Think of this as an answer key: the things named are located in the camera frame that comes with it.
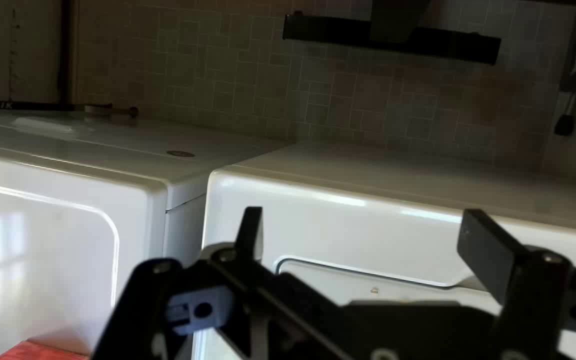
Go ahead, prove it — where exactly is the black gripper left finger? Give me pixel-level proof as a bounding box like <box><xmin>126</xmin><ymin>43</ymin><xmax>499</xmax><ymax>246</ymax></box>
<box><xmin>92</xmin><ymin>207</ymin><xmax>370</xmax><ymax>360</ymax></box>

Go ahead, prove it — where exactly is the black vertical pole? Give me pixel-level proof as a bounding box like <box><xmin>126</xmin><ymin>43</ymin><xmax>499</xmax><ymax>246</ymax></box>
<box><xmin>56</xmin><ymin>0</ymin><xmax>77</xmax><ymax>111</ymax></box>

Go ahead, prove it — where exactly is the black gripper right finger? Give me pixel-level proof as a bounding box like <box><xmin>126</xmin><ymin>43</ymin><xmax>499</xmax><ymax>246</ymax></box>
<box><xmin>456</xmin><ymin>209</ymin><xmax>576</xmax><ymax>360</ymax></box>

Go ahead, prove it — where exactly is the orange Tide detergent box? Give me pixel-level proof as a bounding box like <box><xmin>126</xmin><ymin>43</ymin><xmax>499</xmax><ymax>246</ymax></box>
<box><xmin>0</xmin><ymin>338</ymin><xmax>94</xmax><ymax>360</ymax></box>

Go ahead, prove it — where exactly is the white dryer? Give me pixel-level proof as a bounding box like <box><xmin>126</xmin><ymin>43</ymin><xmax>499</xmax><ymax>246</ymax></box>
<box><xmin>0</xmin><ymin>108</ymin><xmax>285</xmax><ymax>360</ymax></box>

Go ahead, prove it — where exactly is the white washing machine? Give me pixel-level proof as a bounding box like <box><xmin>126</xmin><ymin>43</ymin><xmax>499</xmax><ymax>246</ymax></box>
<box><xmin>200</xmin><ymin>142</ymin><xmax>576</xmax><ymax>360</ymax></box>

